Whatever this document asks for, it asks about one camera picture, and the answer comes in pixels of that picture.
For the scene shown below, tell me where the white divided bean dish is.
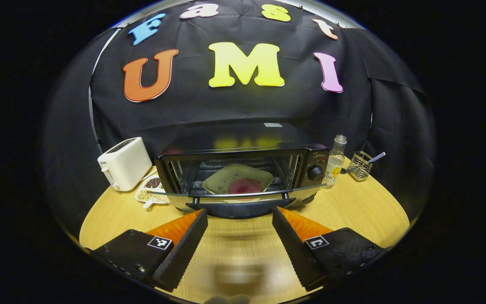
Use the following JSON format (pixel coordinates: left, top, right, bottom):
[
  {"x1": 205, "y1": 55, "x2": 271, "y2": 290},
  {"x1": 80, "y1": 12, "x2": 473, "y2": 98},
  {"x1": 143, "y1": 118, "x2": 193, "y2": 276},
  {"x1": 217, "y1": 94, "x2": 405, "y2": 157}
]
[{"x1": 135, "y1": 175, "x2": 170, "y2": 209}]

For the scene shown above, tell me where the black electric oven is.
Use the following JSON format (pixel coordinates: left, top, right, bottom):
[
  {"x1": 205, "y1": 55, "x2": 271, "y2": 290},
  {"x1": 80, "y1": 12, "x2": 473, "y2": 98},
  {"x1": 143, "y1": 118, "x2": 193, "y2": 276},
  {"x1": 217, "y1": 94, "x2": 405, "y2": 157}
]
[{"x1": 147, "y1": 122, "x2": 330, "y2": 219}]

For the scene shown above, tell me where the black backdrop cloth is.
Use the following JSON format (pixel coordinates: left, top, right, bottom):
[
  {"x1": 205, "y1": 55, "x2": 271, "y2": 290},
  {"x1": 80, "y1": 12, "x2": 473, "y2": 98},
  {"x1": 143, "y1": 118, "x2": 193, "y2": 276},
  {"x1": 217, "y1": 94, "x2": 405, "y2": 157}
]
[{"x1": 43, "y1": 0, "x2": 437, "y2": 222}]

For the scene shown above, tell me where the white toaster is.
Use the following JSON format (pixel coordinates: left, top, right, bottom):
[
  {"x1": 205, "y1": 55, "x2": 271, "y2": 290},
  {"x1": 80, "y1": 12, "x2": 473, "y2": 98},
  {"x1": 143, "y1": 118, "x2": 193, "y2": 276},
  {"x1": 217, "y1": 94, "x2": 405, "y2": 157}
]
[{"x1": 97, "y1": 137, "x2": 153, "y2": 192}]

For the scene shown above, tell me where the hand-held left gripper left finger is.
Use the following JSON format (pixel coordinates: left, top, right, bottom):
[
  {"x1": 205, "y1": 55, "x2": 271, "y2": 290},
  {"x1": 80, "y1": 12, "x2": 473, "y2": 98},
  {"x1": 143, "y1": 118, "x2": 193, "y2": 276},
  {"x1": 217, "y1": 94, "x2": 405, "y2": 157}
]
[{"x1": 87, "y1": 208, "x2": 209, "y2": 292}]

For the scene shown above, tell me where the clear glass bottle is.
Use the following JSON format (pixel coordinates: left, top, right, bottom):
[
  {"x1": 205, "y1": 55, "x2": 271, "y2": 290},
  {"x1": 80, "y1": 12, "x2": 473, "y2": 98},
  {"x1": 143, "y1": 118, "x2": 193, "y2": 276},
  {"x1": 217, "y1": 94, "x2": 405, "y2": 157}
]
[{"x1": 323, "y1": 135, "x2": 348, "y2": 189}]

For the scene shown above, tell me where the white square plate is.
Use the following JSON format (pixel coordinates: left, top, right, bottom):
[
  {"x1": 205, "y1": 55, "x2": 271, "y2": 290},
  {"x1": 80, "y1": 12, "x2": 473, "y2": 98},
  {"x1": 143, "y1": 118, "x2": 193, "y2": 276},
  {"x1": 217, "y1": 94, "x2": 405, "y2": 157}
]
[{"x1": 202, "y1": 163, "x2": 274, "y2": 195}]

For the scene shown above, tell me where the metal wire holder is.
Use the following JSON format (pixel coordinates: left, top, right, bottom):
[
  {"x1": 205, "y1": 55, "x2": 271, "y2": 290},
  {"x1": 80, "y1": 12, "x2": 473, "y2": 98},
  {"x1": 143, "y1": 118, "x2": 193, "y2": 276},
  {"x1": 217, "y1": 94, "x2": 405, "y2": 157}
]
[{"x1": 348, "y1": 151, "x2": 373, "y2": 182}]

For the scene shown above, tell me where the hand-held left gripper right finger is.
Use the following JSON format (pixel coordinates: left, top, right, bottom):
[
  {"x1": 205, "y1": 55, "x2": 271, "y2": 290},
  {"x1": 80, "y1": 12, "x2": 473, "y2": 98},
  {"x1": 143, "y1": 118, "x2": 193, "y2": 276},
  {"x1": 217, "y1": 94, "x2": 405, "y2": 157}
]
[{"x1": 272, "y1": 206, "x2": 386, "y2": 292}]

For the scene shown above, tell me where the pink ham slice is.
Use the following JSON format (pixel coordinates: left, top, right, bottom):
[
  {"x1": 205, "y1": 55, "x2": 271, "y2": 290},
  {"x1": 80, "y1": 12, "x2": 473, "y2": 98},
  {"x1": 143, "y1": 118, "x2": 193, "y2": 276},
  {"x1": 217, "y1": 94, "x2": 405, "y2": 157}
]
[{"x1": 228, "y1": 179, "x2": 263, "y2": 195}]

